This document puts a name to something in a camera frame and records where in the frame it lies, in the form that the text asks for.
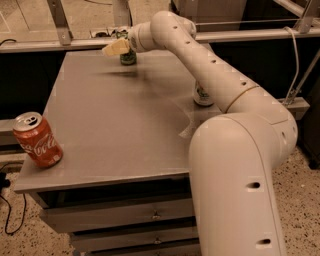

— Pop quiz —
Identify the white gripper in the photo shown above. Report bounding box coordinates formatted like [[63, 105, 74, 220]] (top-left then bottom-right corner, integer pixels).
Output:
[[102, 22, 153, 56]]

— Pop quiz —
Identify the green soda can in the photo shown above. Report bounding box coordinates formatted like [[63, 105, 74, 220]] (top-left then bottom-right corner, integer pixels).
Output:
[[116, 30, 137, 65]]

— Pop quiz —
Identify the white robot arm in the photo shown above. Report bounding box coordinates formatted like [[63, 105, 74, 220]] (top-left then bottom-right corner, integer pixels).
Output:
[[103, 11, 298, 256]]

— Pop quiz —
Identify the white soda can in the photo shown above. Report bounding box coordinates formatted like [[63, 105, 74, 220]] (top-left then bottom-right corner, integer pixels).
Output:
[[193, 81, 214, 107]]

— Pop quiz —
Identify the red Coca-Cola can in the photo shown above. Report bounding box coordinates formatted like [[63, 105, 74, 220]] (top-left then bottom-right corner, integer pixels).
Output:
[[13, 112, 63, 168]]

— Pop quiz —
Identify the grey drawer cabinet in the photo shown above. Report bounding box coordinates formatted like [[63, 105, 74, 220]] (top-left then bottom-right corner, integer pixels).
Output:
[[15, 51, 221, 256]]

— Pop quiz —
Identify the metal railing frame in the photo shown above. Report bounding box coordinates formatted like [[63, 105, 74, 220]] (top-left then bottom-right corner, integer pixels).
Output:
[[1, 0, 319, 53]]

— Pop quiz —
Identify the white cable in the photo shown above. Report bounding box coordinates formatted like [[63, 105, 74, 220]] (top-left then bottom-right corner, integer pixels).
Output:
[[283, 26, 301, 101]]

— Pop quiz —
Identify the black floor cable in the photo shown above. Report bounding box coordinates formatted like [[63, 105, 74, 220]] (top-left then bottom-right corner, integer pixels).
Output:
[[0, 163, 28, 236]]

